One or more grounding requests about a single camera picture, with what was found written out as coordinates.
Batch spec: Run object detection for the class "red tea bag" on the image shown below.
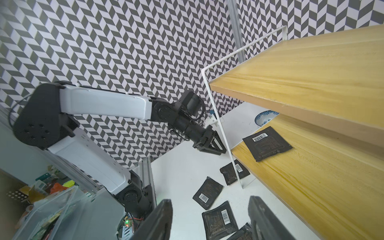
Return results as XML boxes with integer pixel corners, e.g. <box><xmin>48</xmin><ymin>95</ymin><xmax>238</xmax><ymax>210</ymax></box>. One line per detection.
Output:
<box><xmin>220</xmin><ymin>160</ymin><xmax>250</xmax><ymax>186</ymax></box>

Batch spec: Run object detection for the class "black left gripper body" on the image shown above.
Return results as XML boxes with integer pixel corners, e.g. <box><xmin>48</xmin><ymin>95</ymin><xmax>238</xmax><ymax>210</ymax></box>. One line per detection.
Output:
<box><xmin>177</xmin><ymin>118</ymin><xmax>215</xmax><ymax>150</ymax></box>

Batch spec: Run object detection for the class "clear plastic storage bin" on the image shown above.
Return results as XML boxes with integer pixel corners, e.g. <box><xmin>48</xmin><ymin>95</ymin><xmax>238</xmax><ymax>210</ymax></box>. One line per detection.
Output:
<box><xmin>13</xmin><ymin>186</ymin><xmax>92</xmax><ymax>240</ymax></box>

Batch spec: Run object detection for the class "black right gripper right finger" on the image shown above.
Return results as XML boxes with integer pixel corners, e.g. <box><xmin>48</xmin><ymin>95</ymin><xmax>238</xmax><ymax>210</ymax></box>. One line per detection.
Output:
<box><xmin>248</xmin><ymin>196</ymin><xmax>295</xmax><ymax>240</ymax></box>

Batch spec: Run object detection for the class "white wooden two-tier shelf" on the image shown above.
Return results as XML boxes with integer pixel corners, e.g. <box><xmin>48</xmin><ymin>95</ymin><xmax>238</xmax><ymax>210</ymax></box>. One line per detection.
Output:
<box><xmin>206</xmin><ymin>25</ymin><xmax>384</xmax><ymax>240</ymax></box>

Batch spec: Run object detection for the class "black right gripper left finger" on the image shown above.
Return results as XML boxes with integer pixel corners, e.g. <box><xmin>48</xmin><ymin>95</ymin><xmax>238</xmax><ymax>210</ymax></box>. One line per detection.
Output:
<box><xmin>131</xmin><ymin>199</ymin><xmax>173</xmax><ymax>240</ymax></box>

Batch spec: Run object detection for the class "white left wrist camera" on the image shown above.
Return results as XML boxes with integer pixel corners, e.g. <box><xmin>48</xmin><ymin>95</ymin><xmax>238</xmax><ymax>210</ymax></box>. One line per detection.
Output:
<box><xmin>207</xmin><ymin>110</ymin><xmax>218</xmax><ymax>126</ymax></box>

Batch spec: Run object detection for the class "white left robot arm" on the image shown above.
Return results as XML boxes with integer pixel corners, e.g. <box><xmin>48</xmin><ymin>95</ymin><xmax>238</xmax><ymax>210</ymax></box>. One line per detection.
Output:
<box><xmin>9</xmin><ymin>81</ymin><xmax>227</xmax><ymax>219</ymax></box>

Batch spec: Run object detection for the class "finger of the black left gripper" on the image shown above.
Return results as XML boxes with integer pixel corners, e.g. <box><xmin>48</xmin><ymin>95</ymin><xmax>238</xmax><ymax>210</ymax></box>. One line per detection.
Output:
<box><xmin>211</xmin><ymin>131</ymin><xmax>227</xmax><ymax>154</ymax></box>
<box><xmin>198</xmin><ymin>146</ymin><xmax>225</xmax><ymax>156</ymax></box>

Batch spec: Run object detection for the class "blue white patterned bowl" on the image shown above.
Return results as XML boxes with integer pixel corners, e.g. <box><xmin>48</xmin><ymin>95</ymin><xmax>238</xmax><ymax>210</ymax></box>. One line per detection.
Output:
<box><xmin>255</xmin><ymin>110</ymin><xmax>279</xmax><ymax>127</ymax></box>

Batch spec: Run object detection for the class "black tea bag with barcode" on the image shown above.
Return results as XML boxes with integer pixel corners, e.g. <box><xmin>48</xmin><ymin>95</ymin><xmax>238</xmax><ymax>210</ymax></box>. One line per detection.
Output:
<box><xmin>228</xmin><ymin>223</ymin><xmax>252</xmax><ymax>240</ymax></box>

